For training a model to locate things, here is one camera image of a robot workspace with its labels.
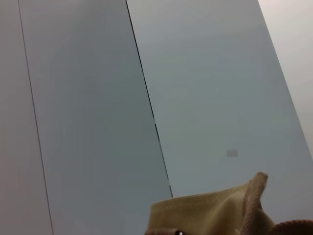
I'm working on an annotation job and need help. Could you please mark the khaki canvas food bag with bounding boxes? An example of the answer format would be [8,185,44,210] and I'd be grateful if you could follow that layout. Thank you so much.
[144,171,313,235]

